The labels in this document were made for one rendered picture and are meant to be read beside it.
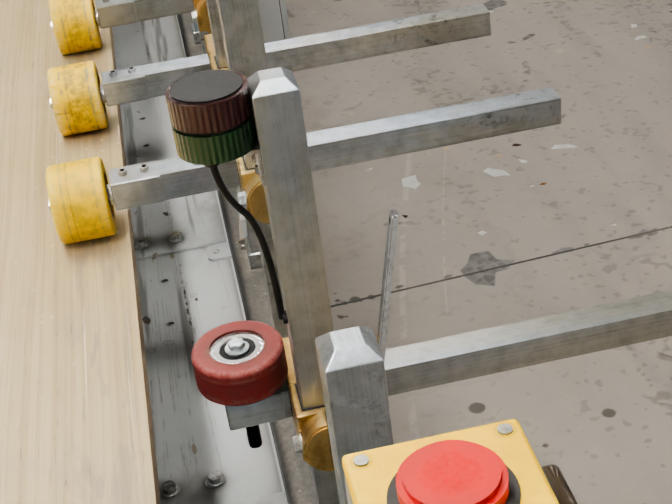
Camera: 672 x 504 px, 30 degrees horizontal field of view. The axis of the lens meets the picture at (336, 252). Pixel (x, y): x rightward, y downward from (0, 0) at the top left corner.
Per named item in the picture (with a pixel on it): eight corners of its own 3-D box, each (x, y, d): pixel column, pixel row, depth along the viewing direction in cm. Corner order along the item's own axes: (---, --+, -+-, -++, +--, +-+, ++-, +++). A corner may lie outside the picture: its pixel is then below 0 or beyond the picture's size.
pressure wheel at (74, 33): (86, -25, 166) (94, 23, 162) (97, 12, 173) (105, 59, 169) (41, -17, 165) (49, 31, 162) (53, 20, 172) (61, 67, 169)
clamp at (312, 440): (336, 370, 117) (329, 327, 114) (366, 465, 106) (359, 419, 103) (276, 383, 116) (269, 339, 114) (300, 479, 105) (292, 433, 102)
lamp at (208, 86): (282, 300, 104) (242, 62, 93) (293, 338, 100) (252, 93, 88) (213, 314, 104) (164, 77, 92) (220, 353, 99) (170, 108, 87)
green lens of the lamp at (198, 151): (251, 120, 96) (247, 94, 94) (262, 155, 90) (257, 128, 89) (173, 135, 95) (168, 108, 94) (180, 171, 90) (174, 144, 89)
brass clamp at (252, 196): (286, 155, 133) (279, 113, 130) (307, 218, 121) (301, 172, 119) (228, 166, 132) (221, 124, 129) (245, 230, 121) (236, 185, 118)
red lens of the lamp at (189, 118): (246, 90, 94) (242, 63, 93) (257, 124, 89) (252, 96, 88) (167, 105, 94) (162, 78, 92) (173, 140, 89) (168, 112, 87)
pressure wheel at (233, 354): (292, 407, 117) (275, 307, 111) (306, 463, 110) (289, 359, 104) (207, 425, 116) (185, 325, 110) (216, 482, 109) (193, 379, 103)
